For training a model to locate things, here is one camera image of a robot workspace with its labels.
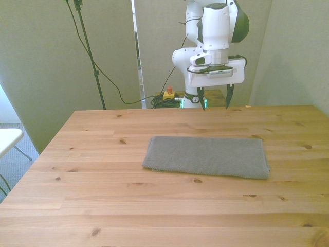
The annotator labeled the grey towel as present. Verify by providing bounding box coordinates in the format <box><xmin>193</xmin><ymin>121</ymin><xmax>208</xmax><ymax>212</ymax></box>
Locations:
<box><xmin>142</xmin><ymin>135</ymin><xmax>271</xmax><ymax>180</ymax></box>

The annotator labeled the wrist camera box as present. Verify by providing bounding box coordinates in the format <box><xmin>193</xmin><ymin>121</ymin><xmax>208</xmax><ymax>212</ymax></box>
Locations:
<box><xmin>199</xmin><ymin>66</ymin><xmax>236</xmax><ymax>78</ymax></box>

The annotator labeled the yellow emergency stop button box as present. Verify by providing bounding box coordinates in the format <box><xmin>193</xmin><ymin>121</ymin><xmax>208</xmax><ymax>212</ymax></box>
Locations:
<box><xmin>162</xmin><ymin>86</ymin><xmax>178</xmax><ymax>101</ymax></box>

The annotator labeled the black camera tripod stand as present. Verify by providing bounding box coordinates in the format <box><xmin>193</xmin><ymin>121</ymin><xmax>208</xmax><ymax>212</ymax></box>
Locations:
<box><xmin>73</xmin><ymin>0</ymin><xmax>107</xmax><ymax>110</ymax></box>

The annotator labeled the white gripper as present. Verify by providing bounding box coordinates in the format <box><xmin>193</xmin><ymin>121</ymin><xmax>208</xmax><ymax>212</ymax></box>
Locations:
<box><xmin>187</xmin><ymin>58</ymin><xmax>246</xmax><ymax>112</ymax></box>

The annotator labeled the coiled black cable bundle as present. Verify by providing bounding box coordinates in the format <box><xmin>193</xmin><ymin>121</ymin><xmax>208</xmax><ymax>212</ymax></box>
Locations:
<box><xmin>150</xmin><ymin>94</ymin><xmax>182</xmax><ymax>109</ymax></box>

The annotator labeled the black tripod cable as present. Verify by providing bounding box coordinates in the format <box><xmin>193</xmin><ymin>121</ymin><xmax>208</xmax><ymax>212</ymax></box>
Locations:
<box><xmin>65</xmin><ymin>0</ymin><xmax>156</xmax><ymax>105</ymax></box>

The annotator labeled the white folding table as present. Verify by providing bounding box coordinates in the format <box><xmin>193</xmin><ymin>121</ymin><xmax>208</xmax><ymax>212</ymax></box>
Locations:
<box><xmin>0</xmin><ymin>128</ymin><xmax>33</xmax><ymax>162</ymax></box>

